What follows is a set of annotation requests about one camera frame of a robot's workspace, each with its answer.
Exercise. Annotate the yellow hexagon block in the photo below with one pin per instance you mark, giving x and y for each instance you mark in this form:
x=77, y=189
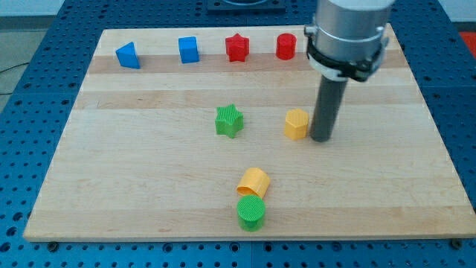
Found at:
x=296, y=124

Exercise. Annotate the blue cube block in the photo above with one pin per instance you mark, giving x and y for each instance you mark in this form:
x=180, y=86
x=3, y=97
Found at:
x=188, y=49

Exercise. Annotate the blue triangle block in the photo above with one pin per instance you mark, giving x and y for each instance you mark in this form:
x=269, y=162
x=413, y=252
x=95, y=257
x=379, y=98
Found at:
x=127, y=56

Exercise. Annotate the light wooden board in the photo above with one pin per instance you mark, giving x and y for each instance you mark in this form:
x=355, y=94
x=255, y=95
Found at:
x=139, y=158

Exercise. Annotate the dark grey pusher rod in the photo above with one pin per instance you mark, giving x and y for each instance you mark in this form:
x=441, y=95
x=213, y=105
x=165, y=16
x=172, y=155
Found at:
x=327, y=105

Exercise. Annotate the red star block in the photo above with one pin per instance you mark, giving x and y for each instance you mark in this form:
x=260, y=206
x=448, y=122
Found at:
x=237, y=47

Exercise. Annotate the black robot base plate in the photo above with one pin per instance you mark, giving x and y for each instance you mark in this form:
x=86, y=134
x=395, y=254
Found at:
x=215, y=6

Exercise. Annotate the green cylinder block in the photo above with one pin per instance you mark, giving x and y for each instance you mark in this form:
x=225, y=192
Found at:
x=251, y=211

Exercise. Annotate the red cylinder block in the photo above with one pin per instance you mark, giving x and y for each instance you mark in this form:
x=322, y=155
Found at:
x=286, y=45

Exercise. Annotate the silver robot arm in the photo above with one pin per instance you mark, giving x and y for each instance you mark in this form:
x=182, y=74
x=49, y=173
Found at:
x=346, y=39

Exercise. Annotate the green star block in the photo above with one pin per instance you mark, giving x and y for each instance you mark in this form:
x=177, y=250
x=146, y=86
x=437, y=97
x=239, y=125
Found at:
x=228, y=121

